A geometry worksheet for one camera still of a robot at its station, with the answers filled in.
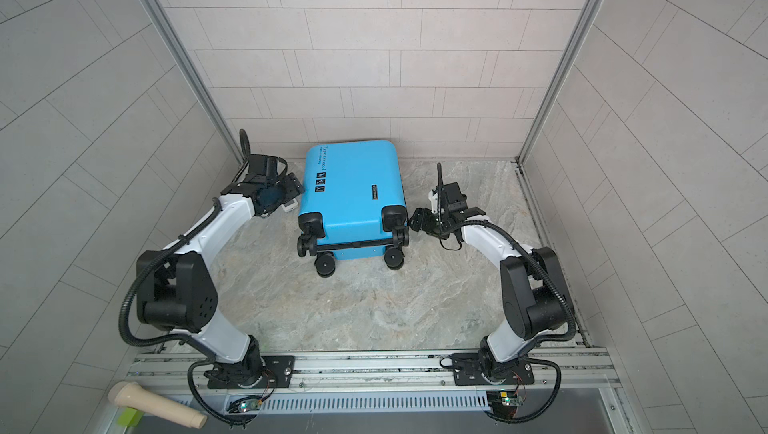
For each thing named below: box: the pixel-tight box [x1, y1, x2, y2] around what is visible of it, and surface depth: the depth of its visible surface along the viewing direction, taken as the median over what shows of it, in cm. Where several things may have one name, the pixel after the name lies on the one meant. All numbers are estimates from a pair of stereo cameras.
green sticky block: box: [117, 407, 144, 427], surface depth 65 cm
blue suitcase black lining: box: [296, 140, 409, 278], surface depth 84 cm
